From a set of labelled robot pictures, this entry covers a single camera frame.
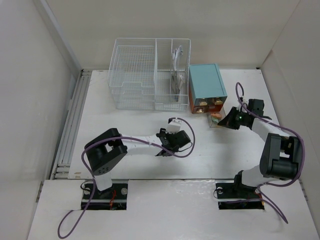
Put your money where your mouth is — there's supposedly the orange highlighter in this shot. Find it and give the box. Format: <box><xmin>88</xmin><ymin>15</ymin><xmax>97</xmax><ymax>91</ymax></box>
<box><xmin>210</xmin><ymin>112</ymin><xmax>222</xmax><ymax>120</ymax></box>

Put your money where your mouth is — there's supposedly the grey spiral setup guide booklet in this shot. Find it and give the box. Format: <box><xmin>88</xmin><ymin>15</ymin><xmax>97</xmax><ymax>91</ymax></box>
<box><xmin>171</xmin><ymin>45</ymin><xmax>185</xmax><ymax>103</ymax></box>

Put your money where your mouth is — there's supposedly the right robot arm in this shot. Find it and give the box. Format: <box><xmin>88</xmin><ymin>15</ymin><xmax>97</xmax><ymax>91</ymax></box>
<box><xmin>218</xmin><ymin>99</ymin><xmax>305</xmax><ymax>197</ymax></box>

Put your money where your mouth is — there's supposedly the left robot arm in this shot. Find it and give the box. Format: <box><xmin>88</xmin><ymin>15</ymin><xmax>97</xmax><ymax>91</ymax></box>
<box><xmin>81</xmin><ymin>128</ymin><xmax>192</xmax><ymax>199</ymax></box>

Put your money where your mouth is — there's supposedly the teal orange drawer box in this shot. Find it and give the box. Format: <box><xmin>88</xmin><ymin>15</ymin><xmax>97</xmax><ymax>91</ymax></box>
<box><xmin>188</xmin><ymin>63</ymin><xmax>228</xmax><ymax>114</ymax></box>

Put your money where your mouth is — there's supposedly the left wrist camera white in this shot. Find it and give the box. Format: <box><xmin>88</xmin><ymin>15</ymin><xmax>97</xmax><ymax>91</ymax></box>
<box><xmin>165</xmin><ymin>118</ymin><xmax>182</xmax><ymax>134</ymax></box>

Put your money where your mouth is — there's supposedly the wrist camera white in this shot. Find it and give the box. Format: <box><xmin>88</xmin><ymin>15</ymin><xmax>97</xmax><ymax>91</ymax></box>
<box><xmin>239</xmin><ymin>97</ymin><xmax>248</xmax><ymax>109</ymax></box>
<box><xmin>165</xmin><ymin>118</ymin><xmax>182</xmax><ymax>134</ymax></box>

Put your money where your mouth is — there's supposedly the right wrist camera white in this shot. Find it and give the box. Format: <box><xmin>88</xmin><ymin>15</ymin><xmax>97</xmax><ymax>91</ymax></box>
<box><xmin>239</xmin><ymin>97</ymin><xmax>248</xmax><ymax>109</ymax></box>

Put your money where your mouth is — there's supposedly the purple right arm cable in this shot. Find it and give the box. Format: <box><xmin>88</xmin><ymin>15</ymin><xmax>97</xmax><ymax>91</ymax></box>
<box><xmin>235</xmin><ymin>82</ymin><xmax>306</xmax><ymax>224</ymax></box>

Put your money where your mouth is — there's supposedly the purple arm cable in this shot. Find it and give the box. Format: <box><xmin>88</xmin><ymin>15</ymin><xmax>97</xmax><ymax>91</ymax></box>
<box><xmin>57</xmin><ymin>117</ymin><xmax>196</xmax><ymax>240</ymax></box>
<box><xmin>235</xmin><ymin>82</ymin><xmax>306</xmax><ymax>224</ymax></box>

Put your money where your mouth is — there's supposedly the white wire desk organizer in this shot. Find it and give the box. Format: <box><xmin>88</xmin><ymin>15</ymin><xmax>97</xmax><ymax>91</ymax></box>
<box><xmin>107</xmin><ymin>38</ymin><xmax>191</xmax><ymax>112</ymax></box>

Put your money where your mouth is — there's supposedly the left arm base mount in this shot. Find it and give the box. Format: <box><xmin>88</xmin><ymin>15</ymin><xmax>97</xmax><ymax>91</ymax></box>
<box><xmin>80</xmin><ymin>180</ymin><xmax>129</xmax><ymax>211</ymax></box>

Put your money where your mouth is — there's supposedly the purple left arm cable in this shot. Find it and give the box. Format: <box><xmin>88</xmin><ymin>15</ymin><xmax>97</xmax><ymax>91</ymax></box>
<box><xmin>57</xmin><ymin>117</ymin><xmax>196</xmax><ymax>240</ymax></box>

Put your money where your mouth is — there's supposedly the aluminium rail frame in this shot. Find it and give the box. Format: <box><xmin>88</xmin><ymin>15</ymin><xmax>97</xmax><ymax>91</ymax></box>
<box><xmin>48</xmin><ymin>69</ymin><xmax>92</xmax><ymax>180</ymax></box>

